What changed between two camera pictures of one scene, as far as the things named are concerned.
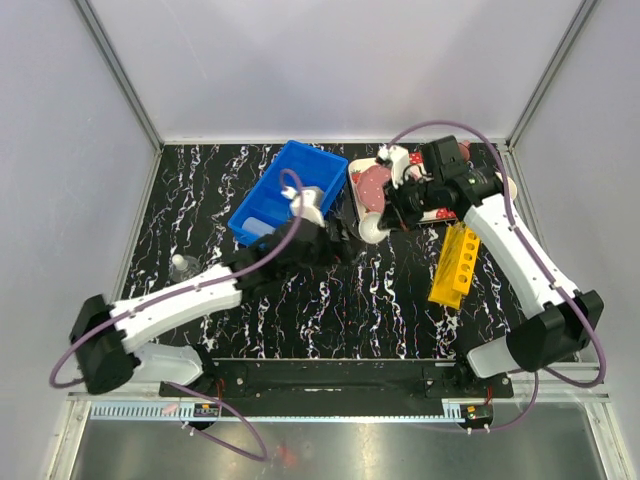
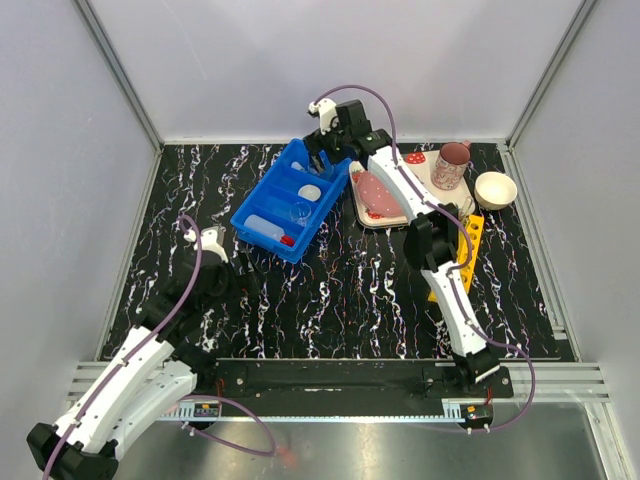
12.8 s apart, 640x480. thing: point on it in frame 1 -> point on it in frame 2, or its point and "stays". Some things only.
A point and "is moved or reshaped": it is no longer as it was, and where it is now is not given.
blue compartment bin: [267, 208] stays
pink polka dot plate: [371, 187] stays
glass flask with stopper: [184, 267] is moved or reshaped
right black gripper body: [407, 201] -> [332, 144]
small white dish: [369, 230] is moved or reshaped
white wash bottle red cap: [253, 225] stays
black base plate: [343, 380] stays
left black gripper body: [336, 252] -> [242, 285]
